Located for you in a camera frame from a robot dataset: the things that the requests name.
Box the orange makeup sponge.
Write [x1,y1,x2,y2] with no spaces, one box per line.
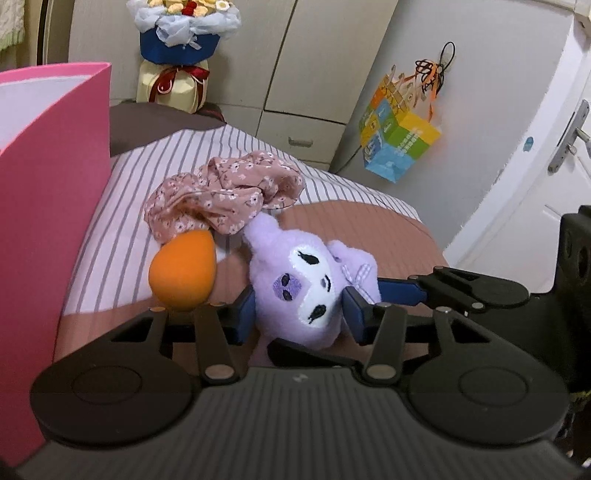
[148,230,218,311]

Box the colourful gift bag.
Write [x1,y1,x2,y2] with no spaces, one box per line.
[359,41,458,184]

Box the pink floral cloth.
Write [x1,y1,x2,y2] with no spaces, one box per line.
[144,152,306,243]

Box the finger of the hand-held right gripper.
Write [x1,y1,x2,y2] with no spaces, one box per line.
[376,265,531,315]

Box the purple plush toy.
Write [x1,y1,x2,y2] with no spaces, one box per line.
[244,216,383,349]

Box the pink cardboard box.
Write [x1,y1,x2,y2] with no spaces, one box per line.
[0,63,112,467]

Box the beige wardrobe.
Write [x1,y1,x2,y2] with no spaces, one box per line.
[69,0,400,174]

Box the white door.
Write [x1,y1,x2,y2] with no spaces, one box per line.
[443,9,591,278]

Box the flower bouquet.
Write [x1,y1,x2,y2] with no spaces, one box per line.
[127,0,243,115]

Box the metal door handle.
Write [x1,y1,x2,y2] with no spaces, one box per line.
[549,99,591,174]

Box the brown bed end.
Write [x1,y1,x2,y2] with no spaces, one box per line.
[108,102,227,160]

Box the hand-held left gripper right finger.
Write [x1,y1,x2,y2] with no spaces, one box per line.
[342,285,492,385]

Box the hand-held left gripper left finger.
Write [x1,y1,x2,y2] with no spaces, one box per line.
[107,286,258,384]

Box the cream knit cardigan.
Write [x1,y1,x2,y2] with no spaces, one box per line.
[0,0,26,51]

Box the striped bed sheet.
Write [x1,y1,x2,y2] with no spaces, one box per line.
[62,124,421,315]

